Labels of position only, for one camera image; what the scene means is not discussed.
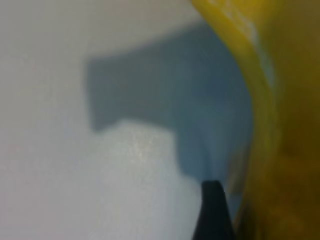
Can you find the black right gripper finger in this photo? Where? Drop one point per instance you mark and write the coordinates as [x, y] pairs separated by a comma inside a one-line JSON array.
[[213, 215]]

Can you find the yellow banana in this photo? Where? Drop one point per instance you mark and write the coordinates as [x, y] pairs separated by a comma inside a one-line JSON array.
[[287, 100]]

